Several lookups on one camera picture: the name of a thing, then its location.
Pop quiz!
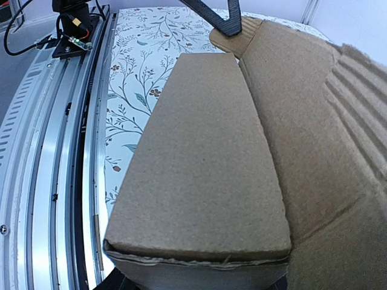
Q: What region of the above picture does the aluminium front rail frame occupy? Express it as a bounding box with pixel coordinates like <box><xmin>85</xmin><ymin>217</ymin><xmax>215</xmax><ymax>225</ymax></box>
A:
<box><xmin>1</xmin><ymin>4</ymin><xmax>115</xmax><ymax>289</ymax></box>

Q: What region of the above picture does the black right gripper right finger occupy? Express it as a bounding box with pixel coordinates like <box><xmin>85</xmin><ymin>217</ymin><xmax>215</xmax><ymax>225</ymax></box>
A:
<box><xmin>268</xmin><ymin>276</ymin><xmax>288</xmax><ymax>290</ymax></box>

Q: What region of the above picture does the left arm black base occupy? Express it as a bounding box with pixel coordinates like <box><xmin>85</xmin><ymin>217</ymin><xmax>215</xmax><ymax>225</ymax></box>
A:
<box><xmin>52</xmin><ymin>1</ymin><xmax>94</xmax><ymax>59</ymax></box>

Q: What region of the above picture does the right aluminium corner post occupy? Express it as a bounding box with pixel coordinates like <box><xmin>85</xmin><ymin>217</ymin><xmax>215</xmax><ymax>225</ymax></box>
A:
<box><xmin>301</xmin><ymin>0</ymin><xmax>321</xmax><ymax>25</ymax></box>

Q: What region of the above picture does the brown cardboard box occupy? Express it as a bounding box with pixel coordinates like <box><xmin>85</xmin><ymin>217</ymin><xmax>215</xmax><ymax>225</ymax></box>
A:
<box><xmin>104</xmin><ymin>18</ymin><xmax>386</xmax><ymax>289</ymax></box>

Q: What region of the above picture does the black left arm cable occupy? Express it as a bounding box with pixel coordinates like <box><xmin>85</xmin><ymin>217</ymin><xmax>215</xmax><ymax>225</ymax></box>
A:
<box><xmin>2</xmin><ymin>0</ymin><xmax>61</xmax><ymax>57</ymax></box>

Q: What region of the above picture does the floral patterned table mat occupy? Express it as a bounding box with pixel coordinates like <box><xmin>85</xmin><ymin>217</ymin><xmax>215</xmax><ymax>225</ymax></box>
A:
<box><xmin>104</xmin><ymin>6</ymin><xmax>330</xmax><ymax>209</ymax></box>

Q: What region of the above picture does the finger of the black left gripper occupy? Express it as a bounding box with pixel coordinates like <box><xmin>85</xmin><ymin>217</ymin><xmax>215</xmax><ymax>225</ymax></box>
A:
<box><xmin>180</xmin><ymin>0</ymin><xmax>242</xmax><ymax>37</ymax></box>

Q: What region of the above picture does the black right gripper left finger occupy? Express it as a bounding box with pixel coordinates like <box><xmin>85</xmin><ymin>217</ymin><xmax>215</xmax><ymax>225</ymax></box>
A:
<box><xmin>94</xmin><ymin>268</ymin><xmax>136</xmax><ymax>290</ymax></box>

